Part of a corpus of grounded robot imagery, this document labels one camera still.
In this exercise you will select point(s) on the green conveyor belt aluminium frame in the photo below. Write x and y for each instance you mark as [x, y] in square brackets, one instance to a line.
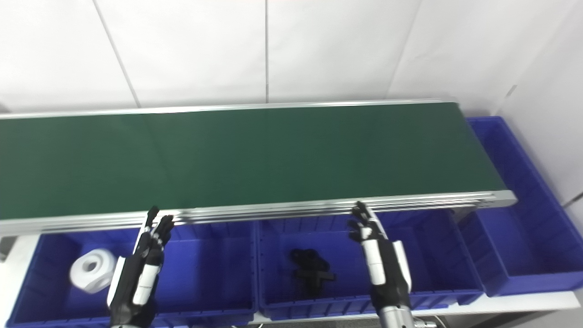
[273, 159]

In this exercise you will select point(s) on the blue plastic bin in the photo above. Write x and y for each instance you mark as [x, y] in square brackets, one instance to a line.
[514, 237]
[209, 273]
[432, 259]

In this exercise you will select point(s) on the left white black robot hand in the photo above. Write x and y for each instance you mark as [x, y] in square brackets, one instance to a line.
[130, 282]

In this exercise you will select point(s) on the black flanged machine part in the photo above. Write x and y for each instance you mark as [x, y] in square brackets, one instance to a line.
[314, 278]

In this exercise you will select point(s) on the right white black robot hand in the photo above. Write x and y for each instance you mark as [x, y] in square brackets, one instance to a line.
[387, 273]

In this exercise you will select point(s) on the white cylindrical machine part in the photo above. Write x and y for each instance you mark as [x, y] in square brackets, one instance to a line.
[98, 273]

